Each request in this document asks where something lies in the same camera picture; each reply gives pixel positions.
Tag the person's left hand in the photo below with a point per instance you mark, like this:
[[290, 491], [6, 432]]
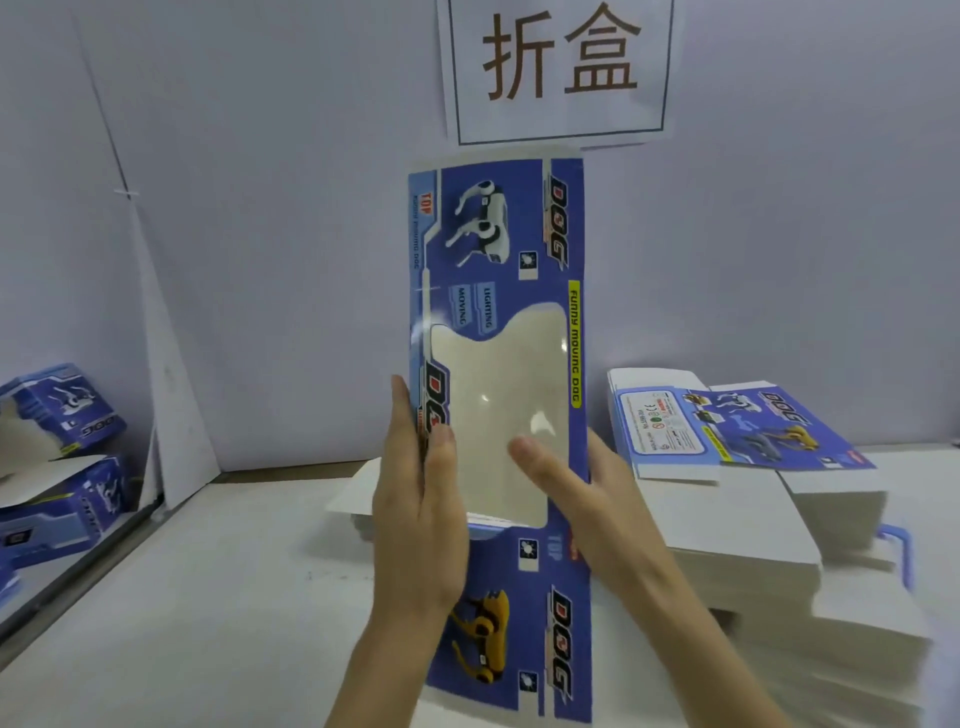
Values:
[[420, 533]]

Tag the person's right hand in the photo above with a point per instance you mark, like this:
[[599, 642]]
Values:
[[600, 525]]

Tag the stack of boxes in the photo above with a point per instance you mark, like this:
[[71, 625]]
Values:
[[360, 495], [780, 540]]

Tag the blue dog-print cardboard box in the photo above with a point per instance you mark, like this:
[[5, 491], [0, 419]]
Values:
[[518, 645]]

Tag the pile of blue boxes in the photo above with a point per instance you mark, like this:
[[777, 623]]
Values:
[[60, 413]]

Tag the person's left forearm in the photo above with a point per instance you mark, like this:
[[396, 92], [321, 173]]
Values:
[[383, 675]]

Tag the person's right forearm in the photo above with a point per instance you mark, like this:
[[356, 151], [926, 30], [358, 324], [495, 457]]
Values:
[[705, 668]]

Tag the white paper wall sign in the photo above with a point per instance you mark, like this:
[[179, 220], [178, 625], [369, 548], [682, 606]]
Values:
[[555, 98]]

